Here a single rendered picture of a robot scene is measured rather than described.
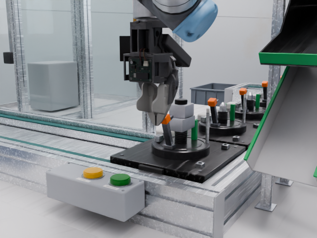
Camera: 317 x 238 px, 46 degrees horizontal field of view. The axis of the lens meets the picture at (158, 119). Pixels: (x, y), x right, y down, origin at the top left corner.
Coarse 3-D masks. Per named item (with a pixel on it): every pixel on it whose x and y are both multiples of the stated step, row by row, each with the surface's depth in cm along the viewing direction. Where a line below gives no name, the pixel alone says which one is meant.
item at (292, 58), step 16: (304, 0) 78; (288, 16) 73; (304, 16) 79; (288, 32) 74; (304, 32) 73; (272, 48) 70; (288, 48) 70; (304, 48) 68; (272, 64) 66; (288, 64) 64; (304, 64) 62
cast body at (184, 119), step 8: (176, 104) 85; (184, 104) 85; (192, 104) 86; (176, 112) 85; (184, 112) 84; (192, 112) 87; (176, 120) 84; (184, 120) 84; (192, 120) 87; (176, 128) 84; (184, 128) 84
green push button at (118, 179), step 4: (112, 176) 72; (116, 176) 72; (120, 176) 72; (124, 176) 72; (128, 176) 72; (112, 180) 70; (116, 180) 70; (120, 180) 70; (124, 180) 70; (128, 180) 71; (112, 184) 70; (116, 184) 70; (120, 184) 70; (124, 184) 70
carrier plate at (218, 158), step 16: (144, 144) 94; (112, 160) 85; (128, 160) 82; (144, 160) 82; (160, 160) 82; (176, 160) 82; (192, 160) 82; (208, 160) 82; (224, 160) 82; (176, 176) 76; (192, 176) 74; (208, 176) 74
